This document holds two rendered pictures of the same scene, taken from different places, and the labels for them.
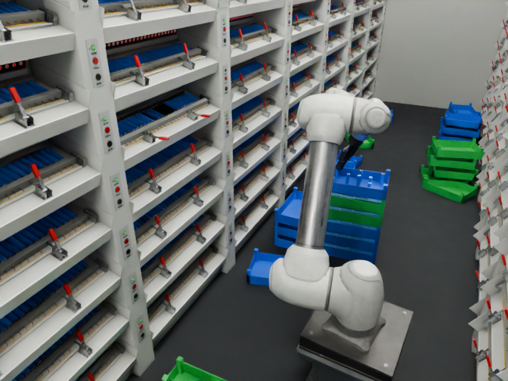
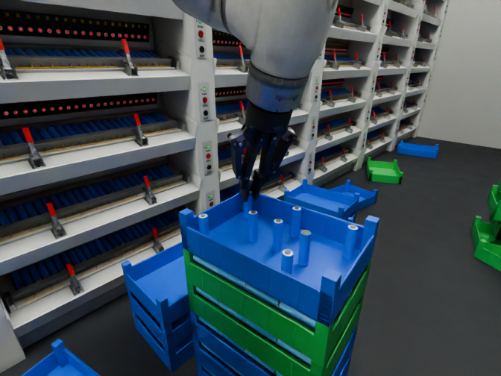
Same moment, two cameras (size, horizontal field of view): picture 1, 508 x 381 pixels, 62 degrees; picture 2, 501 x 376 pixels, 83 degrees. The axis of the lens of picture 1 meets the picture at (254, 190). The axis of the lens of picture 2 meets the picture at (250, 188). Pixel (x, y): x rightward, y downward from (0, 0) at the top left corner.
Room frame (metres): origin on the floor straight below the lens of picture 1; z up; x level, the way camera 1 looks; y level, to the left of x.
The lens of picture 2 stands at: (1.53, -0.63, 0.73)
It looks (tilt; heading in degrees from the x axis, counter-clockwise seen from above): 24 degrees down; 18
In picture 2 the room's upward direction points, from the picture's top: straight up
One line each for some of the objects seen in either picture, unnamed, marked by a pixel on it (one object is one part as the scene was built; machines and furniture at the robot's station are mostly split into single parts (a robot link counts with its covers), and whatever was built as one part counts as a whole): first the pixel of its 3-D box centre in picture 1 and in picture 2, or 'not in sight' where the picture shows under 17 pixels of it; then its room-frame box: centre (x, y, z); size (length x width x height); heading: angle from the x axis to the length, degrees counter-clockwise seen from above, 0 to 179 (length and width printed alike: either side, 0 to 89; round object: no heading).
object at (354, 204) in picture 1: (356, 193); (274, 268); (1.97, -0.54, 0.36); 0.30 x 0.20 x 0.08; 70
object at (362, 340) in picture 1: (357, 317); not in sight; (1.15, -0.38, 0.29); 0.22 x 0.18 x 0.06; 144
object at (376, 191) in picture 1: (358, 180); (276, 233); (1.97, -0.54, 0.44); 0.30 x 0.20 x 0.08; 70
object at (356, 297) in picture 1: (357, 291); not in sight; (1.13, -0.36, 0.43); 0.18 x 0.16 x 0.22; 76
